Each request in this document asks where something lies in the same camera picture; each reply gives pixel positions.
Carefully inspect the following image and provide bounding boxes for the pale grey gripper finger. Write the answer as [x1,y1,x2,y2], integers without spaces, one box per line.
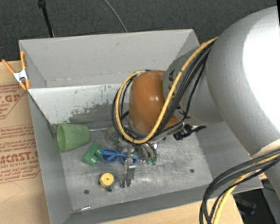
[121,164,129,188]
[125,159,138,188]

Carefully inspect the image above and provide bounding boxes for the yellow tape measure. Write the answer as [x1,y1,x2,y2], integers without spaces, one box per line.
[97,171,118,194]

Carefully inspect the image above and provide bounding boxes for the blue sunglasses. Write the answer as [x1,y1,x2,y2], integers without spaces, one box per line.
[99,144,140,169]

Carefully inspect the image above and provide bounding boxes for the grey metal bin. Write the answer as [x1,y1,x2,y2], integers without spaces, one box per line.
[18,10,267,224]

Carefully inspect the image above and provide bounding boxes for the clear glass cup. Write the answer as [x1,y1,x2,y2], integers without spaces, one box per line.
[103,125,122,147]

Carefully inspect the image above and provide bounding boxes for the green toy block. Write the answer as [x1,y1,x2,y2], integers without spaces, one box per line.
[79,140,104,168]

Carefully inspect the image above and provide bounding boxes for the green plastic cup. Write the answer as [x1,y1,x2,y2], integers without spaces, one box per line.
[55,119,93,153]

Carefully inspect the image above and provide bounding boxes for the brown cardboard board, red print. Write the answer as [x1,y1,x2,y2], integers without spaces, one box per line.
[0,56,51,224]

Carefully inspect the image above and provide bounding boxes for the black cylinder on white bracket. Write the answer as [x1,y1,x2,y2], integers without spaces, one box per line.
[171,121,208,141]

